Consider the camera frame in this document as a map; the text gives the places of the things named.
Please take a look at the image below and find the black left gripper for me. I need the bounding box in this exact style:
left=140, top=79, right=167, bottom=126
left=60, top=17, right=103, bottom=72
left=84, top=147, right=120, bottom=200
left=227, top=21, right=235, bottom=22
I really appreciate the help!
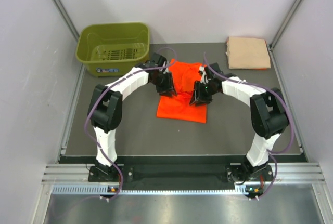
left=150, top=71, right=176, bottom=98

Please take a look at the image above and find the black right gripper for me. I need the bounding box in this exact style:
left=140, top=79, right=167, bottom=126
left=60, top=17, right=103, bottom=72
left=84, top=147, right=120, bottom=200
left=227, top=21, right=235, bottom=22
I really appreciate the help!
left=190, top=80, right=219, bottom=106

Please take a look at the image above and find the orange t shirt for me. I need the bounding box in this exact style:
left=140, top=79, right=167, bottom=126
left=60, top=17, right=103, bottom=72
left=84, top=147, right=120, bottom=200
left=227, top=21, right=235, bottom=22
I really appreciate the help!
left=156, top=61, right=207, bottom=124

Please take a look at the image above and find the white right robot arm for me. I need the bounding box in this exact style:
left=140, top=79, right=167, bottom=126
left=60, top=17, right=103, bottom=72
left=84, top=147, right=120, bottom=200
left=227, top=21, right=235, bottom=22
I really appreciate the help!
left=190, top=63, right=289, bottom=180

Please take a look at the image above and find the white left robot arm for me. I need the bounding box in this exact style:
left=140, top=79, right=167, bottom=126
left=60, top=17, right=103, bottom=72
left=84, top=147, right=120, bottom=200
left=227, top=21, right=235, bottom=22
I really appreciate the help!
left=84, top=53, right=176, bottom=181

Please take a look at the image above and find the folded beige t shirt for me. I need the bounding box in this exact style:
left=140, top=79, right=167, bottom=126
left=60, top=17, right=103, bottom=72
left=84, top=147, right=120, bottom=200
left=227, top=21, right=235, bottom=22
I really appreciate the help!
left=226, top=36, right=271, bottom=70

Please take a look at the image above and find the green plastic basket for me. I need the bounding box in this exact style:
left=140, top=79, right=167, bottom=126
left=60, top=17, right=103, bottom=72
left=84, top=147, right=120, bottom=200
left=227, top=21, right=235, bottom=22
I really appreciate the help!
left=75, top=22, right=150, bottom=77

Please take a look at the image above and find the folded orange t shirt underneath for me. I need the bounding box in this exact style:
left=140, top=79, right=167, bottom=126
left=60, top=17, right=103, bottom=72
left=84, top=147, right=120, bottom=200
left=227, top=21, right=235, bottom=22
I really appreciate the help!
left=254, top=68, right=269, bottom=71

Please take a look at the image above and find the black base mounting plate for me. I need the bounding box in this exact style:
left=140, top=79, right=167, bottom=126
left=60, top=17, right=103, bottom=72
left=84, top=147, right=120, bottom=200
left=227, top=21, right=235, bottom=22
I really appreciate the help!
left=88, top=164, right=273, bottom=185

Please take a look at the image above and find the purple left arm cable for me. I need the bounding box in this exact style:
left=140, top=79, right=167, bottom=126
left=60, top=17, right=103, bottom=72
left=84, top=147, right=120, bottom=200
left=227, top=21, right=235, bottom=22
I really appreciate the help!
left=84, top=47, right=179, bottom=201

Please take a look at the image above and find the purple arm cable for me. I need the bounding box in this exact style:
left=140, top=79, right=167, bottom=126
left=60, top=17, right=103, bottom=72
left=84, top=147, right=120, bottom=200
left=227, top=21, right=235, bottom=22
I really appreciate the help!
left=84, top=47, right=179, bottom=201
left=202, top=51, right=296, bottom=201

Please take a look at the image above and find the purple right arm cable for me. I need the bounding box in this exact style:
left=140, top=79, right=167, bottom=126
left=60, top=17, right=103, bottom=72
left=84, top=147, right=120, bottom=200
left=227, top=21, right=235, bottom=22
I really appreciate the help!
left=202, top=51, right=296, bottom=201

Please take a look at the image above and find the white slotted cable duct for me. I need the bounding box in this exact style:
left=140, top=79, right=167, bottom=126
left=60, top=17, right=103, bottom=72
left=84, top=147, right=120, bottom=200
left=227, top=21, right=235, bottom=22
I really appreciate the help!
left=52, top=185, right=262, bottom=195

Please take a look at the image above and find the right aluminium corner post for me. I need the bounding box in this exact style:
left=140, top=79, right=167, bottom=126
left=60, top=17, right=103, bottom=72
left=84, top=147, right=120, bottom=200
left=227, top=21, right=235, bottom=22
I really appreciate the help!
left=269, top=0, right=304, bottom=50

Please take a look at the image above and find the aluminium corner post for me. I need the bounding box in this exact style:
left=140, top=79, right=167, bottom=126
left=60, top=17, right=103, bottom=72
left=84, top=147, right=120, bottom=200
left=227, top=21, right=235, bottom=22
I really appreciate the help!
left=52, top=0, right=80, bottom=43
left=269, top=0, right=304, bottom=50

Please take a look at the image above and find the left aluminium corner post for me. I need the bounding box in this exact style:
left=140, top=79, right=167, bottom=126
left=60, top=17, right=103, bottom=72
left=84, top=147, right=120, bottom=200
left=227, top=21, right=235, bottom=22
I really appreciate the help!
left=52, top=0, right=80, bottom=43

